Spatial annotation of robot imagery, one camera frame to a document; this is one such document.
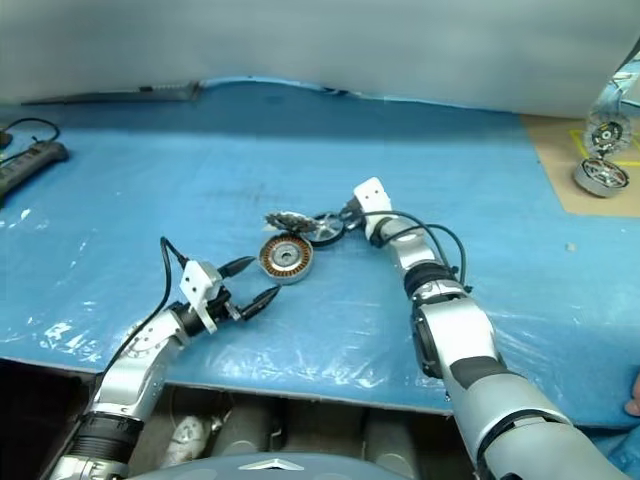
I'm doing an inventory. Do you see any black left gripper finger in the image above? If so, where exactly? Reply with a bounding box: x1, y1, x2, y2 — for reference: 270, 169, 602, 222
218, 255, 258, 280
240, 285, 281, 322

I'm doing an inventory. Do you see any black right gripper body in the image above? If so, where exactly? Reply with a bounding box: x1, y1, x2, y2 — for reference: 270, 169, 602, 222
340, 196, 369, 232

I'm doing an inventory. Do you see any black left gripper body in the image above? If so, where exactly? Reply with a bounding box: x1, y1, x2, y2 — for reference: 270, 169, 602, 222
207, 279, 247, 324

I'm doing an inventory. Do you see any silver spoked rotor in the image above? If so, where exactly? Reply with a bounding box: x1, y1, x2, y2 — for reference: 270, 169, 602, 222
308, 211, 347, 248

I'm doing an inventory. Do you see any motor housing with copper windings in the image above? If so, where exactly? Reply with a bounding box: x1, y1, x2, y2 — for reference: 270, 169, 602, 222
257, 233, 316, 288

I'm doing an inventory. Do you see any grey finned motor lid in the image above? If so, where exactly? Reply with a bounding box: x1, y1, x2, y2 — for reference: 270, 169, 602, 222
263, 210, 314, 237

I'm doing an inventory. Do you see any spare silver motor housing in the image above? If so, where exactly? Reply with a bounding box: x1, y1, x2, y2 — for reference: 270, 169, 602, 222
572, 156, 632, 199

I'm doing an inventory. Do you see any spare finned motor lid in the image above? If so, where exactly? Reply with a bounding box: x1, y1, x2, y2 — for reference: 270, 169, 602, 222
581, 118, 629, 159

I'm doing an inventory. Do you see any person's bare hand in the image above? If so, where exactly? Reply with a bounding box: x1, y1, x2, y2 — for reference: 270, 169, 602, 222
624, 367, 640, 417

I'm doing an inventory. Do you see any blue plastic table cover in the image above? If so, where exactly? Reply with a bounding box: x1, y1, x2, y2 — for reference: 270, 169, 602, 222
0, 74, 640, 432

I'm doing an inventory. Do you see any grey rounded cylinder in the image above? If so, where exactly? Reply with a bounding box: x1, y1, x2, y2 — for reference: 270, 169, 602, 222
362, 408, 419, 469
218, 393, 282, 454

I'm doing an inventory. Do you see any white crumpled object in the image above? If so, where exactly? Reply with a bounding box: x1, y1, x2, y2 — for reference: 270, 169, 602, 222
171, 413, 212, 459

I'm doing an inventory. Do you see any grey robot torso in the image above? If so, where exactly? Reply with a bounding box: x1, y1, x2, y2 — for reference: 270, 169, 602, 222
144, 439, 482, 480

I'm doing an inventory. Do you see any white backdrop sheet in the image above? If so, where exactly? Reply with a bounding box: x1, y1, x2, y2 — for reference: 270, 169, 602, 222
0, 0, 640, 121

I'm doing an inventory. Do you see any brown cardboard sheet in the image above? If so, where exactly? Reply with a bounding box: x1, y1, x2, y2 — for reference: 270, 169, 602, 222
519, 112, 640, 218

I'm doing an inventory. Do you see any dark flat bar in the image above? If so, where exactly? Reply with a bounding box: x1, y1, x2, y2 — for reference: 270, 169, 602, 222
20, 80, 202, 107

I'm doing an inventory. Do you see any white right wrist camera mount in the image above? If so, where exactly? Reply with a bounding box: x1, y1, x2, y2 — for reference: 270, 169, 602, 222
353, 176, 393, 242

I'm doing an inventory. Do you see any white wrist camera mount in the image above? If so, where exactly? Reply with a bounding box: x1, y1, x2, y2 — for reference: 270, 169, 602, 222
353, 176, 393, 242
179, 259, 224, 335

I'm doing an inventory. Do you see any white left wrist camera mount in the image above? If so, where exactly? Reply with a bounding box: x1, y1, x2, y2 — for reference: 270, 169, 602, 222
179, 259, 224, 335

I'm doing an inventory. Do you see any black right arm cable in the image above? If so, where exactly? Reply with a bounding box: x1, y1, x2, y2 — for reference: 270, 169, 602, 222
357, 210, 475, 297

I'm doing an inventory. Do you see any black power cord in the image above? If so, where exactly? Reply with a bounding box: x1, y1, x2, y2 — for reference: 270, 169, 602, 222
0, 117, 62, 157

